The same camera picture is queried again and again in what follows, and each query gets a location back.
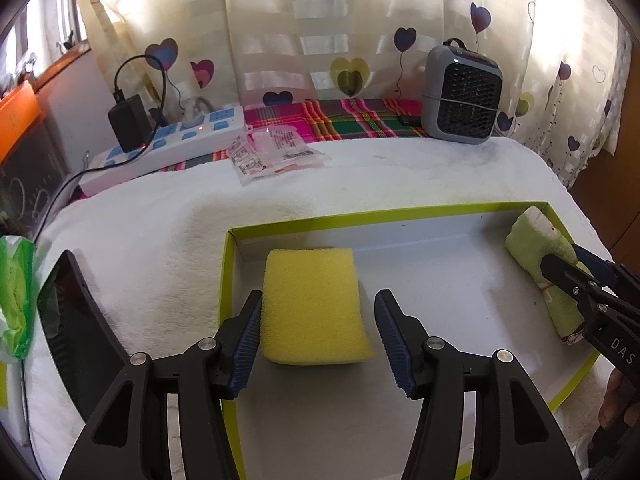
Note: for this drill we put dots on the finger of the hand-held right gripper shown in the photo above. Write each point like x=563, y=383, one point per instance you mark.
x=567, y=280
x=595, y=265

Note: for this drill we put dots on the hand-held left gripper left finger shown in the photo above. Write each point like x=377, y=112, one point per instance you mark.
x=245, y=350

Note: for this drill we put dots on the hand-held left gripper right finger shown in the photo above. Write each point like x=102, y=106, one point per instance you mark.
x=395, y=345

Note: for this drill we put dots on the green towel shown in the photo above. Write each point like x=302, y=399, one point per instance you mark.
x=525, y=245

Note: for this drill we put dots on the yellow sponge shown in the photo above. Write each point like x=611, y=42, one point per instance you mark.
x=310, y=305

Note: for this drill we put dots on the lime green cardboard box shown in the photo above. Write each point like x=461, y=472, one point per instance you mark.
x=425, y=270

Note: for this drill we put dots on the person's right hand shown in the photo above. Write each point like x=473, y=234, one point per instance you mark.
x=620, y=400

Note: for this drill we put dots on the wooden cabinet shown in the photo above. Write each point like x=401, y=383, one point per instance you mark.
x=625, y=200

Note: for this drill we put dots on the black smartphone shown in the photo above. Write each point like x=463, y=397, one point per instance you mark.
x=70, y=320

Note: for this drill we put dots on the small printed sachet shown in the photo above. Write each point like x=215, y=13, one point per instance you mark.
x=245, y=162

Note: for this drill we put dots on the clear plastic packet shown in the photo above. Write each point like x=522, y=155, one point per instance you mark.
x=290, y=147

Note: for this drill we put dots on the grey desktop fan heater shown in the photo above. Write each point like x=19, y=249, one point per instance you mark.
x=465, y=90

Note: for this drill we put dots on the white blue power strip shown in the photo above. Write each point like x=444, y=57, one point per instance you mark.
x=165, y=145

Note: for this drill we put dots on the plaid cloth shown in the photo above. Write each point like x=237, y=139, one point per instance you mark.
x=350, y=120

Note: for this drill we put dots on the green tissue pack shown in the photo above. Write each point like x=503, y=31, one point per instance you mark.
x=17, y=285

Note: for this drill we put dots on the white power plug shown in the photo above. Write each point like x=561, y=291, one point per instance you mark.
x=194, y=112

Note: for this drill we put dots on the black charger adapter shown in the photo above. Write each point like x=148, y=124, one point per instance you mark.
x=127, y=122

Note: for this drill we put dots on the dark glass cabinet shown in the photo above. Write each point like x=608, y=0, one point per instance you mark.
x=30, y=180

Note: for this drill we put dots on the heart print curtain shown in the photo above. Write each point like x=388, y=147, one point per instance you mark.
x=320, y=35

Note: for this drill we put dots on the window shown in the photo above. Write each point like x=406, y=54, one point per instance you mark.
x=45, y=25

